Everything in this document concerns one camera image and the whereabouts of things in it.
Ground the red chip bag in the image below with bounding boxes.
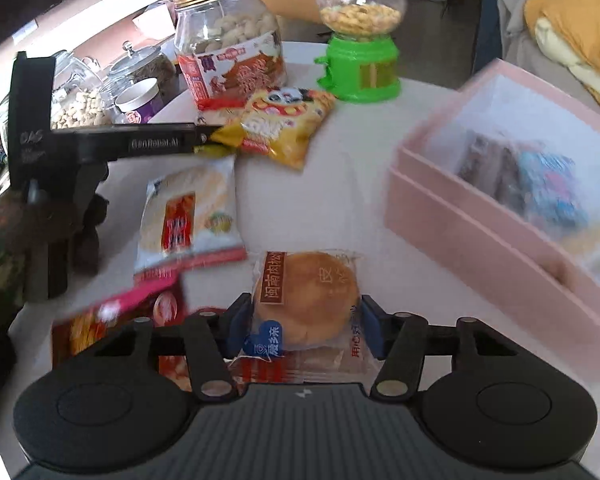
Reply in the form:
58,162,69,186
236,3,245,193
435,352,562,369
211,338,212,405
50,274,194,394

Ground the yellow panda snack bag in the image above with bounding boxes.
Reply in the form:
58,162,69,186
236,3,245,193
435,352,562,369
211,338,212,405
210,87,336,170

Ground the glass jar with dark contents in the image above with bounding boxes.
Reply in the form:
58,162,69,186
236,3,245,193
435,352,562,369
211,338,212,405
108,40,180,104

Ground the green gumball candy dispenser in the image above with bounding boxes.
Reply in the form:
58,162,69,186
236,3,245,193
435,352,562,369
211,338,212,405
314,0,407,103

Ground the grey sofa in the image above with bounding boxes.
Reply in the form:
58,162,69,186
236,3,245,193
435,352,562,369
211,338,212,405
494,0,600,111

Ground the round bun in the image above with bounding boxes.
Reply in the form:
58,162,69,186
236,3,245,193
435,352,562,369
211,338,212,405
230,249,379,389

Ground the pink gift box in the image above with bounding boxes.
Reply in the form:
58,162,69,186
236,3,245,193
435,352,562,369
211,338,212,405
385,60,600,382

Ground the large snack jar gold lid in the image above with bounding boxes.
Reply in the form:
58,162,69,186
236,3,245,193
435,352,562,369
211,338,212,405
174,0,287,104

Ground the blue snack packet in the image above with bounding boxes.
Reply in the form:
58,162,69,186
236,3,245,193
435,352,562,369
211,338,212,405
517,151,588,238

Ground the gloved hand on left gripper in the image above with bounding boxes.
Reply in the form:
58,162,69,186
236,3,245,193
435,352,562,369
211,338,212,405
0,188,112,401

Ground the white rice cracker packet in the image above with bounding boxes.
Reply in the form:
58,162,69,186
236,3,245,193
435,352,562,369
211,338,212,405
134,155,247,283

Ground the glass jar of peanuts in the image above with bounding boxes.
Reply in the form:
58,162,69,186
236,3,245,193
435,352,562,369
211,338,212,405
50,50,111,130

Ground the purple paper cup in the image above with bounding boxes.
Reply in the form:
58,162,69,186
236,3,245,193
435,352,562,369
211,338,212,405
114,78,164,124

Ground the white tablecloth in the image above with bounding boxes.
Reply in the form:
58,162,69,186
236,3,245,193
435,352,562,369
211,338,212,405
0,39,600,480

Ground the orange and cream quilt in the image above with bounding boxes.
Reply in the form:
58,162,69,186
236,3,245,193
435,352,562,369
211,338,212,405
524,0,600,106

